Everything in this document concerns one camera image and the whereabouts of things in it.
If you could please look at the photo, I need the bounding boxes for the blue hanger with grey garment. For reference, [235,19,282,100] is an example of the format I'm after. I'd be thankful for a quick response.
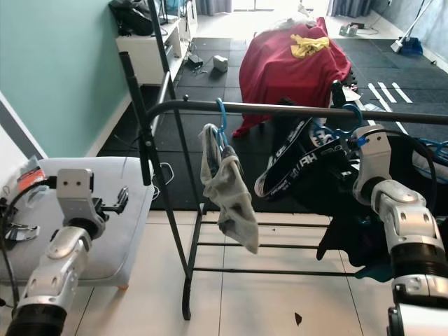
[214,98,232,151]

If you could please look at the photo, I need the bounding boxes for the blue hanger with black shorts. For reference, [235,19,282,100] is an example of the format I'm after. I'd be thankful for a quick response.
[322,104,448,158]

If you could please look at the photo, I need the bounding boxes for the orange black package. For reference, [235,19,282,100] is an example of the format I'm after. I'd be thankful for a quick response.
[15,157,48,204]

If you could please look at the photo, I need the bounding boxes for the grey garment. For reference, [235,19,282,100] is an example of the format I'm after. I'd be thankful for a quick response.
[199,124,260,254]

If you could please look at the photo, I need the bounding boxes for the white cabinet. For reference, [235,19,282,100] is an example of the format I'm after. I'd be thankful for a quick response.
[116,14,200,86]

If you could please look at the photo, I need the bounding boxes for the black metal clothes rack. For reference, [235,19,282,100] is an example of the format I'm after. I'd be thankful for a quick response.
[118,51,448,321]

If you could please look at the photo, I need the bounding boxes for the black bag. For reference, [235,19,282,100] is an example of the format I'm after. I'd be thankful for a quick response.
[108,0,162,37]

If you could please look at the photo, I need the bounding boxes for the red cloth cover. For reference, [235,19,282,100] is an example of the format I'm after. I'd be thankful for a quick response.
[232,17,352,137]

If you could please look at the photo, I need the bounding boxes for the grey curtain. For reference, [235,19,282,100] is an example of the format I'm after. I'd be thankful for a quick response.
[328,0,373,18]
[195,0,233,16]

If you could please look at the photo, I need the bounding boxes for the yellow cloth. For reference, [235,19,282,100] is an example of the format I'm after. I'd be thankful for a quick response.
[290,34,331,58]

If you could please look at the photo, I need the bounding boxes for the teal cloth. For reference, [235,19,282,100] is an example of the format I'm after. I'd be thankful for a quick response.
[352,260,400,282]

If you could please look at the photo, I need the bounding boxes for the grey power strip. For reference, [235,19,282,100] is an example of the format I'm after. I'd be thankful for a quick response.
[339,23,368,37]

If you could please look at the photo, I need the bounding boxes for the blue white mop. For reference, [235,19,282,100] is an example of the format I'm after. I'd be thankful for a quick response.
[391,0,436,55]

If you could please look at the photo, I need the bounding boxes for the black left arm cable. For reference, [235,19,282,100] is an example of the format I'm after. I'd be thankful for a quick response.
[0,176,58,309]

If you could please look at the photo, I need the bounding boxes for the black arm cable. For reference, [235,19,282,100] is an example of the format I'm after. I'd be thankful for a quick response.
[367,128,438,211]
[0,176,58,309]

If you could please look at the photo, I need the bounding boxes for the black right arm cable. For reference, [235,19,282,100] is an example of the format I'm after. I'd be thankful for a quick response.
[367,128,438,211]

